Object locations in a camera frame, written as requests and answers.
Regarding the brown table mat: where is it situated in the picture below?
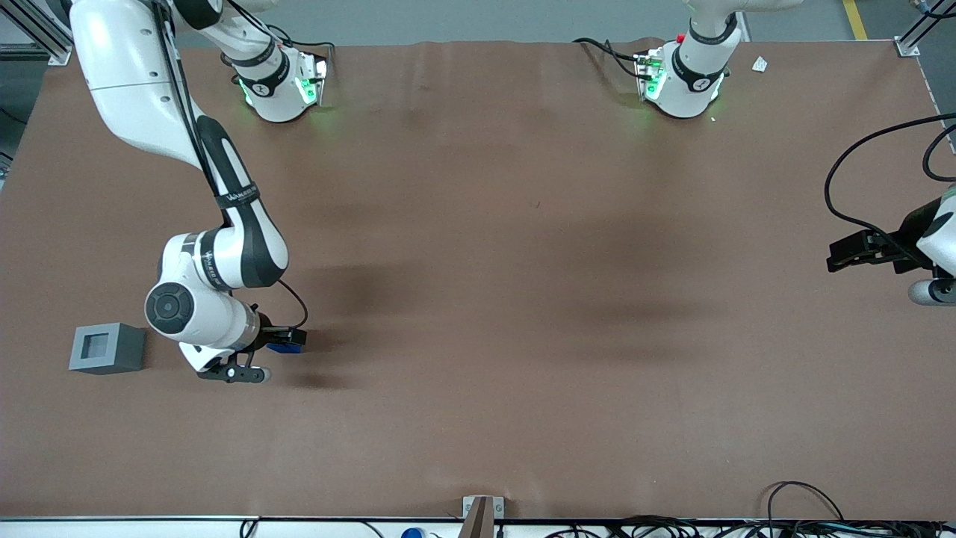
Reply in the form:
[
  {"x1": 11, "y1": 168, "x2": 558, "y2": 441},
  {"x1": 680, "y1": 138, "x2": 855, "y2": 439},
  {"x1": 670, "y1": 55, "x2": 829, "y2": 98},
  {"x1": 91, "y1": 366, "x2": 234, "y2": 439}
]
[{"x1": 0, "y1": 37, "x2": 956, "y2": 520}]

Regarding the black right base cable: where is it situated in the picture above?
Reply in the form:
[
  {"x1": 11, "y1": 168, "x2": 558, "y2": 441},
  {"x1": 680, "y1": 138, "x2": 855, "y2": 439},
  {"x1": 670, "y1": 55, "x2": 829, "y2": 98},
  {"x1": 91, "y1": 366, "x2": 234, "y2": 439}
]
[{"x1": 258, "y1": 26, "x2": 335, "y2": 84}]

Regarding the long black looping cable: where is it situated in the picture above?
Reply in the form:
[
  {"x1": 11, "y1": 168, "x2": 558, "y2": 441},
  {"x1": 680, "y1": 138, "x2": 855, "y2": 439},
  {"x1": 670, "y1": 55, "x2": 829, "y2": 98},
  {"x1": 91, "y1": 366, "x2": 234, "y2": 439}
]
[{"x1": 824, "y1": 113, "x2": 956, "y2": 251}]

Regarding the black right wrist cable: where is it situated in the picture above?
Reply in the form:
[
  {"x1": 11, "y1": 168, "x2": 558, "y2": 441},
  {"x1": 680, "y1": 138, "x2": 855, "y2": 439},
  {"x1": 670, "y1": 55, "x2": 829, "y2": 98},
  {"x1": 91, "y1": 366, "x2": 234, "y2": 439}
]
[{"x1": 153, "y1": 0, "x2": 309, "y2": 332}]

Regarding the black arched cable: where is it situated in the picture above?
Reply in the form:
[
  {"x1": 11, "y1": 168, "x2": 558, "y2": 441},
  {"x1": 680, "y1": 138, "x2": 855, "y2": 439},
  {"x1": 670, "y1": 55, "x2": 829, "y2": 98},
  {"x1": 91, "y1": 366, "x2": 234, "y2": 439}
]
[{"x1": 767, "y1": 481, "x2": 845, "y2": 522}]

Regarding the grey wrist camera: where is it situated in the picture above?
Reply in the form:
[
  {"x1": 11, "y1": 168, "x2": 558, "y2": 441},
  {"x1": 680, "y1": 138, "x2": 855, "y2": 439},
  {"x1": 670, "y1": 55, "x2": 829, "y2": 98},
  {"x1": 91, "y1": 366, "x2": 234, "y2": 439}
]
[
  {"x1": 907, "y1": 278, "x2": 956, "y2": 307},
  {"x1": 196, "y1": 362, "x2": 271, "y2": 384}
]

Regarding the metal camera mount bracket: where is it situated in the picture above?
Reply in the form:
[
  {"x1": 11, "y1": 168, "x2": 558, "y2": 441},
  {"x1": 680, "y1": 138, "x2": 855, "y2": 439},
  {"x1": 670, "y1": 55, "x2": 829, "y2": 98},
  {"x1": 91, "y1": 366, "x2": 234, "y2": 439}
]
[{"x1": 459, "y1": 495, "x2": 505, "y2": 538}]

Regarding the gray square base block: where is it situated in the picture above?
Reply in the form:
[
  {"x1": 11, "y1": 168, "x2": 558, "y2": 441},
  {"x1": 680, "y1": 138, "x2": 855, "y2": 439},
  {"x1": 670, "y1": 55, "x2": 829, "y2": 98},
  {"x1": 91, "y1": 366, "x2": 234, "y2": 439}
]
[{"x1": 69, "y1": 323, "x2": 147, "y2": 375}]

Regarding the black left base cable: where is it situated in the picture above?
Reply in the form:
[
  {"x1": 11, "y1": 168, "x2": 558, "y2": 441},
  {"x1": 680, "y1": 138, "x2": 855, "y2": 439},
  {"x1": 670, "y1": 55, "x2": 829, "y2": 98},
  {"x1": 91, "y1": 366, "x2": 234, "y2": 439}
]
[{"x1": 573, "y1": 37, "x2": 652, "y2": 80}]

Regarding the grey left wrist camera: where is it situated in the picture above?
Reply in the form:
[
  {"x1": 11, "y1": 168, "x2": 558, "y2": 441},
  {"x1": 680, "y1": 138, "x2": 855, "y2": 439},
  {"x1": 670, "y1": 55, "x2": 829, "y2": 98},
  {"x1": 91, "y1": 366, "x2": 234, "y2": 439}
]
[{"x1": 907, "y1": 278, "x2": 956, "y2": 307}]

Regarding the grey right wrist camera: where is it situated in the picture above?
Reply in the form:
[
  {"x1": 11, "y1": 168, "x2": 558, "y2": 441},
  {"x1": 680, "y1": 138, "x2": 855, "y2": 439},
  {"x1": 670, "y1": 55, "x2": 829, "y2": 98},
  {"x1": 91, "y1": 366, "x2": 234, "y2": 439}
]
[{"x1": 196, "y1": 362, "x2": 271, "y2": 384}]

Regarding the short black curved cable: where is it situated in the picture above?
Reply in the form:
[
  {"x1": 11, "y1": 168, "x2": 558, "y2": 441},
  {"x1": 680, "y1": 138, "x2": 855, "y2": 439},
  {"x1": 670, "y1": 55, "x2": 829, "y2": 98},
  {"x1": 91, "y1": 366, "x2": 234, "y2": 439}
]
[{"x1": 923, "y1": 123, "x2": 956, "y2": 182}]

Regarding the black cable bundle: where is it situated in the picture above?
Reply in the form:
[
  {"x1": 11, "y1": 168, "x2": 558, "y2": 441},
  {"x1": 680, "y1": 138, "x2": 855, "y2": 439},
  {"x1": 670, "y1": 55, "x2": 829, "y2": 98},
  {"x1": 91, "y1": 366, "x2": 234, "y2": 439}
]
[{"x1": 553, "y1": 514, "x2": 956, "y2": 538}]

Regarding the black base cable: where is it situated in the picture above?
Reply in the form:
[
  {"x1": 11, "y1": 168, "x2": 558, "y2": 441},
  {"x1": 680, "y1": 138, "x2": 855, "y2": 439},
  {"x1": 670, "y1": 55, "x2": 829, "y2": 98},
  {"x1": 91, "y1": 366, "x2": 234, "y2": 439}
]
[
  {"x1": 573, "y1": 37, "x2": 652, "y2": 80},
  {"x1": 258, "y1": 26, "x2": 335, "y2": 84}
]

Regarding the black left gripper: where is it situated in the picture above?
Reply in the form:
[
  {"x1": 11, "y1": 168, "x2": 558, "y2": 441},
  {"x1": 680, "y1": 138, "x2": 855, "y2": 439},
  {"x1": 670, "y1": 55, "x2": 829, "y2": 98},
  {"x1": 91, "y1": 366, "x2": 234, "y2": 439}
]
[{"x1": 827, "y1": 198, "x2": 943, "y2": 273}]

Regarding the aluminium frame post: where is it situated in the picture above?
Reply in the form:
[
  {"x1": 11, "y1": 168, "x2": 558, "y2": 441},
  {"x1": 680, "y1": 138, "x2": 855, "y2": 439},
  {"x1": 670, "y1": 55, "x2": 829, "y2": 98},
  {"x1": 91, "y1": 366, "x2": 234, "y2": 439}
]
[
  {"x1": 895, "y1": 0, "x2": 956, "y2": 58},
  {"x1": 0, "y1": 0, "x2": 75, "y2": 67}
]

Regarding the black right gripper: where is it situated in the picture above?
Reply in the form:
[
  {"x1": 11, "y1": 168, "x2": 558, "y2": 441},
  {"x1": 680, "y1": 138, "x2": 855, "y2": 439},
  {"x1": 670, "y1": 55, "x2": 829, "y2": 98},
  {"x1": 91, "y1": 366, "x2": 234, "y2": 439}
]
[{"x1": 250, "y1": 305, "x2": 308, "y2": 352}]

